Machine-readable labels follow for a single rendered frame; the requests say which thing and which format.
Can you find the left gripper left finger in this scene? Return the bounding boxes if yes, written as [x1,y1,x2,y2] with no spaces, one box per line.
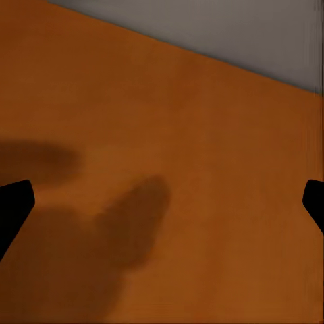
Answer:
[0,180,35,261]

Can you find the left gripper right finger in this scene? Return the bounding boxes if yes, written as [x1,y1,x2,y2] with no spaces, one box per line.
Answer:
[302,179,324,234]

